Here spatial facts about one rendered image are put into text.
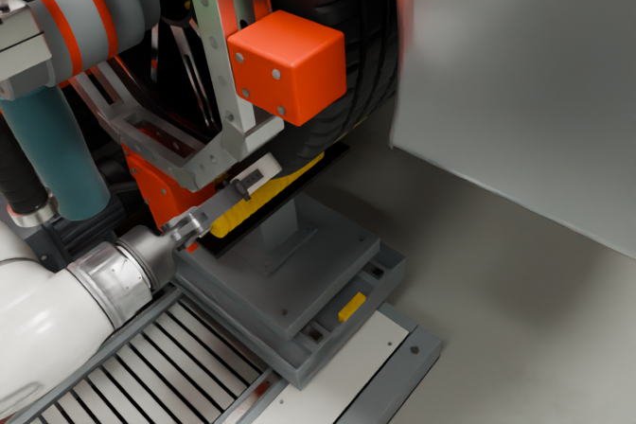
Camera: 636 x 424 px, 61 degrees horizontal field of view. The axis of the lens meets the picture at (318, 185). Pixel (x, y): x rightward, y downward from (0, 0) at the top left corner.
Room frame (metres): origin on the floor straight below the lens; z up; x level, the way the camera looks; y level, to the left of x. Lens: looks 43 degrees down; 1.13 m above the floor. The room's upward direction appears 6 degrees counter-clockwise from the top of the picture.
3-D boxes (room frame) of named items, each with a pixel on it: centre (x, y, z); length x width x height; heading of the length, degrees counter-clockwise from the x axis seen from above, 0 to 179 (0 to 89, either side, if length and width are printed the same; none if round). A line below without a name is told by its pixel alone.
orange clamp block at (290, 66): (0.47, 0.02, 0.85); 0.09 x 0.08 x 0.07; 44
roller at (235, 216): (0.68, 0.09, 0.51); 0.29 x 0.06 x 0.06; 134
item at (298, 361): (0.81, 0.12, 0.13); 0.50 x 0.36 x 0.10; 44
